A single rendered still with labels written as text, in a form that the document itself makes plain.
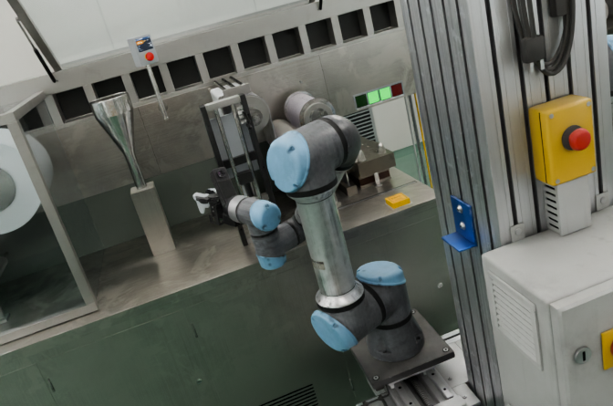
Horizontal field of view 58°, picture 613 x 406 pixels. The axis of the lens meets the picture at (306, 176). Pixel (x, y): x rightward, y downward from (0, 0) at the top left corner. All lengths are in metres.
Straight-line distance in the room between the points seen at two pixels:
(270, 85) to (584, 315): 1.78
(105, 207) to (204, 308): 0.72
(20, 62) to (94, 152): 2.44
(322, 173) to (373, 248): 0.96
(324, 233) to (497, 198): 0.39
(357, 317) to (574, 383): 0.52
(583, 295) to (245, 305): 1.34
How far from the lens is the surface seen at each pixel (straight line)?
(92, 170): 2.42
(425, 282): 2.24
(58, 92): 2.38
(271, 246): 1.46
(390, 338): 1.44
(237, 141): 1.98
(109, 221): 2.49
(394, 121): 5.25
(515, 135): 1.00
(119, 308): 1.97
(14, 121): 1.85
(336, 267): 1.24
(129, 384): 2.13
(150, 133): 2.38
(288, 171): 1.13
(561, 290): 0.93
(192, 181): 2.44
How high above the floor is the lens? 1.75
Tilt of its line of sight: 19 degrees down
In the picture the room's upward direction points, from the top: 15 degrees counter-clockwise
